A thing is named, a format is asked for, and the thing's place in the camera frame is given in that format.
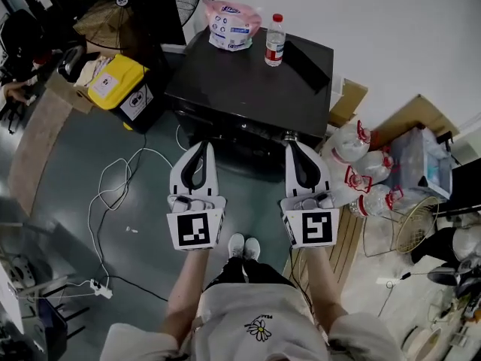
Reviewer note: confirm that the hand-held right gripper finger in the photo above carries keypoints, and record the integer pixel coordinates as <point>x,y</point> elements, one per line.
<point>325,182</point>
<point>289,179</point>

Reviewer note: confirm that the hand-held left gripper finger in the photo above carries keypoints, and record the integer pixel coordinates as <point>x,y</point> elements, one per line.
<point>178,179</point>
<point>212,179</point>

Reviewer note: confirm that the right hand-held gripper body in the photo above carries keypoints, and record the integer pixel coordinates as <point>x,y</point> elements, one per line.
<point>312,224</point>

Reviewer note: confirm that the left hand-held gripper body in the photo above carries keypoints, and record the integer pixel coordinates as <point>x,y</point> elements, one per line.
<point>195,228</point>

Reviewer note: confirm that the black washing machine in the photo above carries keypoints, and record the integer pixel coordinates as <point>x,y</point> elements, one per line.
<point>248,96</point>

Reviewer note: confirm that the person's left forearm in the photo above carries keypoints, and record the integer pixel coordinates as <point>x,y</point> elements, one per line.
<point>184,295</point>

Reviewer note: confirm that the person's right forearm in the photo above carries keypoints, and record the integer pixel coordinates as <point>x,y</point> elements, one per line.
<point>327,288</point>

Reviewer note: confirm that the wooden slat pallet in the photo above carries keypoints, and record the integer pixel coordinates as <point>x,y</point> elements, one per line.
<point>347,246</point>

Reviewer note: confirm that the person's left white shoe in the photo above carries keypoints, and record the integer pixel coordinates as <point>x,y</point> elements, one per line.
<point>236,244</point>

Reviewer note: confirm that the person's black trousers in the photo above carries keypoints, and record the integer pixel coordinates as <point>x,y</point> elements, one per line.
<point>255,273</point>

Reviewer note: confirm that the small cardboard sheet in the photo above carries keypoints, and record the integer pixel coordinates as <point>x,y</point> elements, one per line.
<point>347,102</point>

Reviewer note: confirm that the clear plastic storage box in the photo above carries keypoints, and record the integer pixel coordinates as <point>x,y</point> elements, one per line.
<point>424,156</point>

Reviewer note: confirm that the white power strip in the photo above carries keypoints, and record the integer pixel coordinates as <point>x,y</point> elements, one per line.
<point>101,288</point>

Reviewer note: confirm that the large cardboard sheet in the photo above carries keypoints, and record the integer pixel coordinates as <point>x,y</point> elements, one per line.
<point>417,115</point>

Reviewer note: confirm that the black bin with yellow lid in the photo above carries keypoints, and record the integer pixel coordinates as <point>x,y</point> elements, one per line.
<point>112,81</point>

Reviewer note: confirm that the person's white shirt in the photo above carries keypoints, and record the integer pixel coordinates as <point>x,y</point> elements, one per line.
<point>255,333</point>

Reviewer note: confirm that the clear bottle with red label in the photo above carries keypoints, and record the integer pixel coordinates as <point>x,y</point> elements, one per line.
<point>275,43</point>

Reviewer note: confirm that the beige cloth bag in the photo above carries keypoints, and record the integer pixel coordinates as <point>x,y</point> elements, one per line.
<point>92,70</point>

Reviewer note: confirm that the brown floor mat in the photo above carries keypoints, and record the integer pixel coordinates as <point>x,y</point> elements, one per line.
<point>37,145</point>

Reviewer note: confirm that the brown cardboard box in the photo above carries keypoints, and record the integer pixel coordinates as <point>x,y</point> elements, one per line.
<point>62,88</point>

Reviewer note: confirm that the white plastic bag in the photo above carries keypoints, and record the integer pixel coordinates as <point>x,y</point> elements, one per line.
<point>467,239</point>

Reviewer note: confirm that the pink detergent bag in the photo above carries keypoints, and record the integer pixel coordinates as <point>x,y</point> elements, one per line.
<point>231,25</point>

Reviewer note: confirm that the round wooden hoop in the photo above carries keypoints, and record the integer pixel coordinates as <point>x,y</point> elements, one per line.
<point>428,344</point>

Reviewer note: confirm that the black side table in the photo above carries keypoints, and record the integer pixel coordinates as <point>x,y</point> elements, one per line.
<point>52,318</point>

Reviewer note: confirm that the pile of assorted tools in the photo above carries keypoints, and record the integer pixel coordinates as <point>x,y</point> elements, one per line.
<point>469,307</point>

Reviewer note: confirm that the black floor fan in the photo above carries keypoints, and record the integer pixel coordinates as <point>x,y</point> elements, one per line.
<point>122,0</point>

